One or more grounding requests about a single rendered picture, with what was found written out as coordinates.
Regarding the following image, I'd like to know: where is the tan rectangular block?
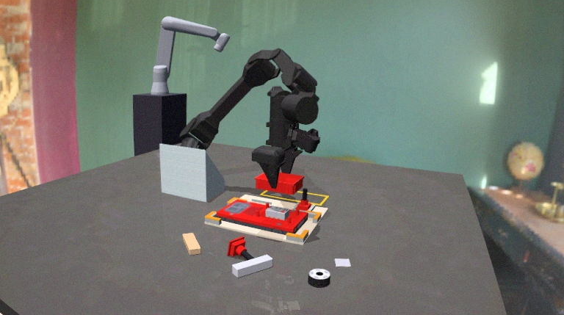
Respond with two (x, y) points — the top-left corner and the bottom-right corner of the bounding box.
(183, 233), (201, 255)

